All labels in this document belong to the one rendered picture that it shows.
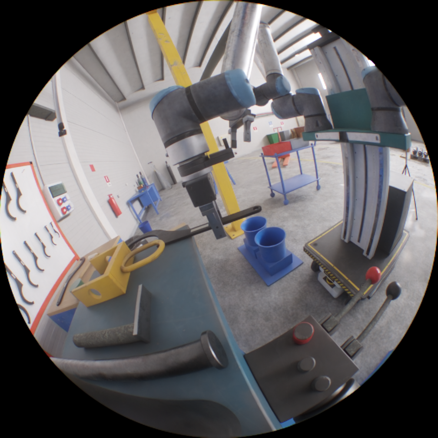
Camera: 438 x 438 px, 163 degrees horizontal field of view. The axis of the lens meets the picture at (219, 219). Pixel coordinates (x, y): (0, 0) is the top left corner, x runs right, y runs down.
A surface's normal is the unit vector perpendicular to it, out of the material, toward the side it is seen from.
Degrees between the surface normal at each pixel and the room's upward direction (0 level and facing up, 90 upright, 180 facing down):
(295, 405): 0
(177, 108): 99
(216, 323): 0
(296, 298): 0
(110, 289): 90
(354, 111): 90
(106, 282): 90
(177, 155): 90
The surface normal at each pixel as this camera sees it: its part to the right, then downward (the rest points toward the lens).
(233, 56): -0.39, 0.44
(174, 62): 0.29, 0.34
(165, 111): -0.15, 0.52
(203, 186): 0.07, 0.44
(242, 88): 0.01, 0.72
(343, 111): -0.92, 0.39
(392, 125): -0.80, 0.21
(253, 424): -0.34, -0.83
